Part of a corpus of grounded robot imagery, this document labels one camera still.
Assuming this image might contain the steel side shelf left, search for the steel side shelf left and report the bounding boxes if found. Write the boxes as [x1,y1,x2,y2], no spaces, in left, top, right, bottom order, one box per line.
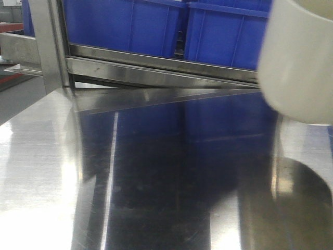
[1,33,43,76]

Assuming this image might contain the blue crate left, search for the blue crate left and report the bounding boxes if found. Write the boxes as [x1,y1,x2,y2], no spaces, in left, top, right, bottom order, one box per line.
[63,1,187,58]

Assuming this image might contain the blue crate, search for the blue crate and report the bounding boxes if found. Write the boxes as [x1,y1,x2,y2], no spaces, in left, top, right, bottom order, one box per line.
[63,1,187,58]
[184,1,272,70]

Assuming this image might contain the blue crate right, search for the blue crate right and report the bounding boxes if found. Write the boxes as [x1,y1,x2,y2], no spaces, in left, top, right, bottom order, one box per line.
[184,1,272,70]

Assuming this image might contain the steel shelf rail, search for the steel shelf rail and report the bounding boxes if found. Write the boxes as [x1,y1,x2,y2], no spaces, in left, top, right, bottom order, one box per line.
[66,44,259,89]

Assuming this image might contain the steel shelf post left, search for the steel shelf post left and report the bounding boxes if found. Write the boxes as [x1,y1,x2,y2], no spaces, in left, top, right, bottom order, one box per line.
[29,1,75,93]

